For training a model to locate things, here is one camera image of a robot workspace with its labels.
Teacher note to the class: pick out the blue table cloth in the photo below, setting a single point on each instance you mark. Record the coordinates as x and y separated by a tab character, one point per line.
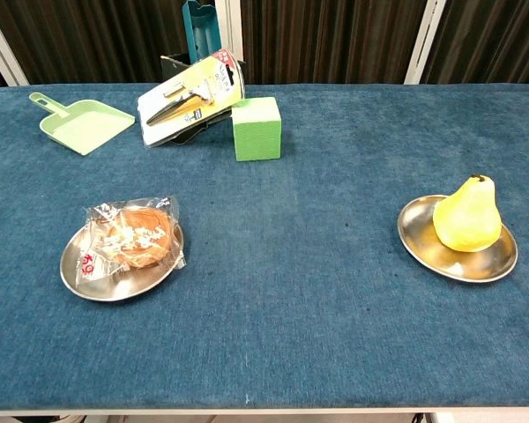
291	308

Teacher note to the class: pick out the packaged peeler on yellow card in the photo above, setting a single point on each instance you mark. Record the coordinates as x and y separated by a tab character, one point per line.
189	101

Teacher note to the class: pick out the green foam cube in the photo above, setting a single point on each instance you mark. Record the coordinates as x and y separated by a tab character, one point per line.
255	136

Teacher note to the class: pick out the bread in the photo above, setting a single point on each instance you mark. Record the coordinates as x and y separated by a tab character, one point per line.
136	238

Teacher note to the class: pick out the white frame post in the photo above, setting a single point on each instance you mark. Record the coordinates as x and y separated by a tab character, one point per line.
4	53
229	26
423	44

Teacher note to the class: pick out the teal plastic channel piece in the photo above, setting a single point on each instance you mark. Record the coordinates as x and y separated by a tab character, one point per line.
203	31

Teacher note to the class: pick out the black pleated curtain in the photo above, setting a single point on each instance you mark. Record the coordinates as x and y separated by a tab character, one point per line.
92	39
489	44
335	39

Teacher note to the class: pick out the round steel plate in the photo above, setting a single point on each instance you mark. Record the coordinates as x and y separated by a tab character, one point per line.
467	266

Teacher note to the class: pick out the packaged muffin in wrapper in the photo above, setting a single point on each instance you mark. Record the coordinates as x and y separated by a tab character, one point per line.
114	288

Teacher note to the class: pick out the light green plastic dustpan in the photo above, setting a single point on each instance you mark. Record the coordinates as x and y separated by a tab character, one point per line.
88	125

